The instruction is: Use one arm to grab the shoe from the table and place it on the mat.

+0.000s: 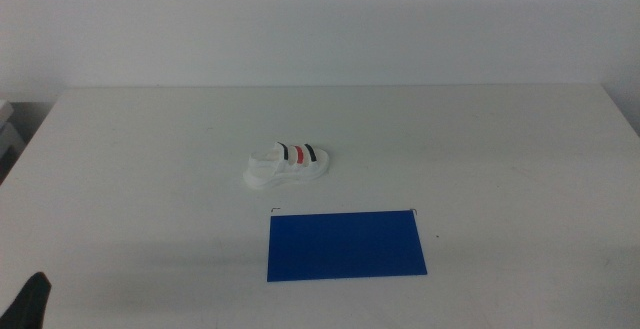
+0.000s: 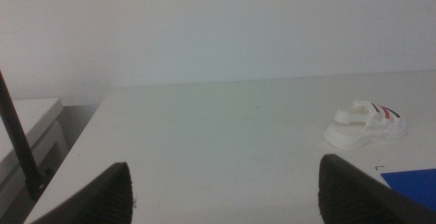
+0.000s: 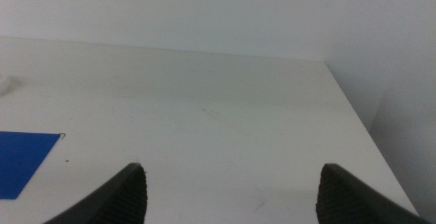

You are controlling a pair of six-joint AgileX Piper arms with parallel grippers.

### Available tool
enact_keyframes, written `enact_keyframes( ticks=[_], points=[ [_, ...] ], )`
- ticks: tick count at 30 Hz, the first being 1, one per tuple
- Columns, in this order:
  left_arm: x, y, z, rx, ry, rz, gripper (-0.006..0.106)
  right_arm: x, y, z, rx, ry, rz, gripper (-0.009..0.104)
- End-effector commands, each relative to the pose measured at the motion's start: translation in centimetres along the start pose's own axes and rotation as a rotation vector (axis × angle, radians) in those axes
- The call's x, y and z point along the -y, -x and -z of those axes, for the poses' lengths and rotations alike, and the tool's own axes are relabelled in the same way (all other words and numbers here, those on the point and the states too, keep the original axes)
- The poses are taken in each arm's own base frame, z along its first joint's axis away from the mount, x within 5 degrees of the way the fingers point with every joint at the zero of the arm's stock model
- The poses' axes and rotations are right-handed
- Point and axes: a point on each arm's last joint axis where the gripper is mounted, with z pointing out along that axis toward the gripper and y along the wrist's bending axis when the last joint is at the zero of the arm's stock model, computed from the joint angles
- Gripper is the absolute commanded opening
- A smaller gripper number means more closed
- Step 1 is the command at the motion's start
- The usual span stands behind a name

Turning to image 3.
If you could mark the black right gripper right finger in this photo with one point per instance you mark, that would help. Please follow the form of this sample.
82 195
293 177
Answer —
347 200

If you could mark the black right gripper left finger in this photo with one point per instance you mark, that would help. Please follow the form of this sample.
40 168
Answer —
119 196

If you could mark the blue rectangular mat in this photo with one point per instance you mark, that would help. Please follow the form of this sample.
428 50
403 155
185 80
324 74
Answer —
20 162

